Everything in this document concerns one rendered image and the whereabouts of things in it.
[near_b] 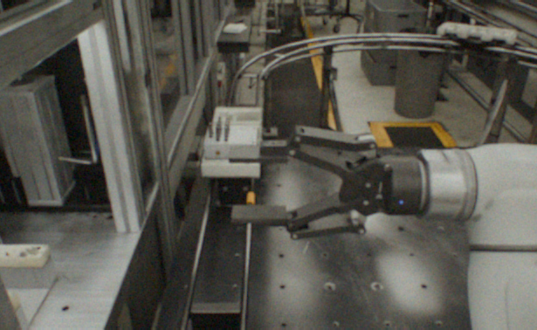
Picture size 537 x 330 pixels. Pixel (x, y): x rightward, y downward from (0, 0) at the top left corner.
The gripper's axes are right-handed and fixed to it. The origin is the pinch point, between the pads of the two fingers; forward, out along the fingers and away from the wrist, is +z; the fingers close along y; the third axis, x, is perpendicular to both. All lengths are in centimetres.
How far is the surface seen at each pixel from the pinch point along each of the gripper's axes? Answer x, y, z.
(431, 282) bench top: -30, -44, -39
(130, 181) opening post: -18.5, -10.7, 21.7
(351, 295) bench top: -26, -45, -20
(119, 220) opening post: -18.4, -18.9, 24.9
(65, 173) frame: -29, -16, 38
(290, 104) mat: -303, -112, -18
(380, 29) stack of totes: -351, -62, -95
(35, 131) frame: -25.0, -4.3, 39.4
